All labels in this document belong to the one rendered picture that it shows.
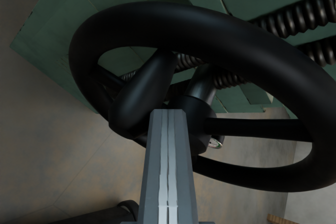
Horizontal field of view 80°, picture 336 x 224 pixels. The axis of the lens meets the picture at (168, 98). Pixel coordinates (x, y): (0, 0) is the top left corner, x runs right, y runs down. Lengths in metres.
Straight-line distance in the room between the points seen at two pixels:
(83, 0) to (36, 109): 0.61
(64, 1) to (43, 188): 0.75
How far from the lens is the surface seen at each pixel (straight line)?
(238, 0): 0.20
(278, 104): 0.45
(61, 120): 1.01
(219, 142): 0.53
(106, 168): 1.12
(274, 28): 0.20
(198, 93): 0.23
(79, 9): 0.49
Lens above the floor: 0.96
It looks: 45 degrees down
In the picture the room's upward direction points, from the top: 85 degrees clockwise
